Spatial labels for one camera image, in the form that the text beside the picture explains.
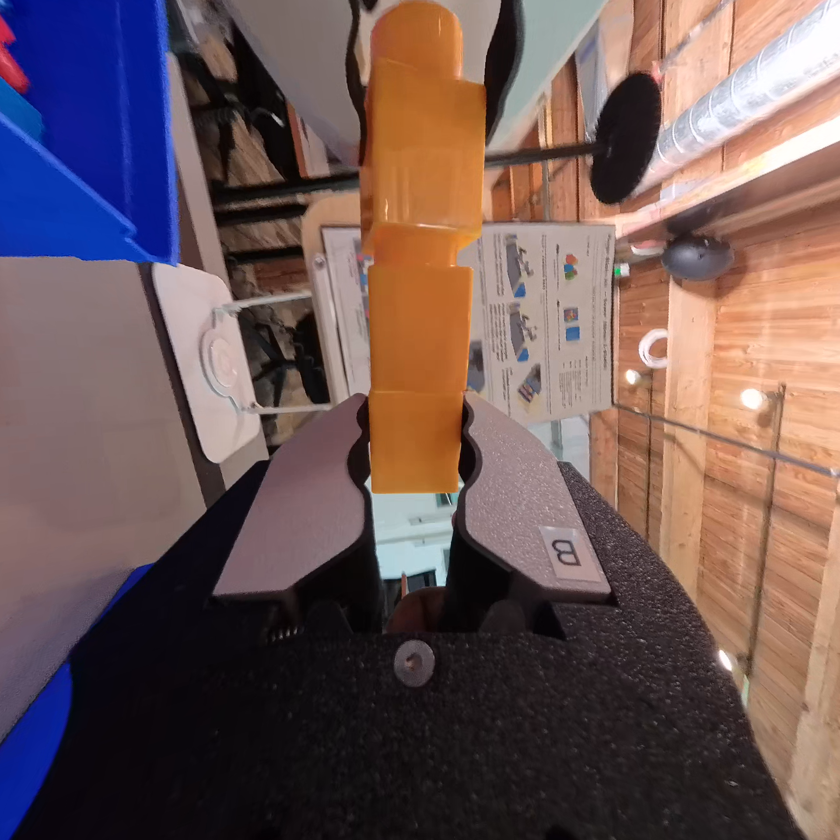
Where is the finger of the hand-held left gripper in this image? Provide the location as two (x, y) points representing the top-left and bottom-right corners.
(226, 0), (378, 165)
(465, 0), (608, 152)

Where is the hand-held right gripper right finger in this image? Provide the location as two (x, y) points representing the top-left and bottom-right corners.
(449, 392), (616, 634)

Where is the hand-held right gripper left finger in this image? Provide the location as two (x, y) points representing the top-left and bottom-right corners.
(211, 392), (385, 634)

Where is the orange mega block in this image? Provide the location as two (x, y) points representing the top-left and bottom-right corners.
(360, 0), (488, 238)
(366, 223), (475, 396)
(369, 389), (465, 494)

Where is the blue plastic bin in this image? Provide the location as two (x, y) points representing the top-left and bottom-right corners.
(0, 563), (155, 840)
(0, 0), (181, 265)

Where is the red block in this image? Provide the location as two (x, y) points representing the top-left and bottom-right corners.
(0, 13), (46, 139)

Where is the person's right hand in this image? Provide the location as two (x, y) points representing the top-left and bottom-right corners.
(386, 586), (450, 635)

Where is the black stand with round disc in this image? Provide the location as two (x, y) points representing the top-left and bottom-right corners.
(213, 71), (664, 206)

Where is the printed instruction sheet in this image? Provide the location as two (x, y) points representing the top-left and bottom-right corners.
(320, 222), (619, 426)

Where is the black ceiling dome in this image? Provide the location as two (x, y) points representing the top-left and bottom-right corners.
(661, 236), (735, 282)

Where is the silver ventilation duct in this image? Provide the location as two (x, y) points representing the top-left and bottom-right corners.
(653, 0), (840, 191)

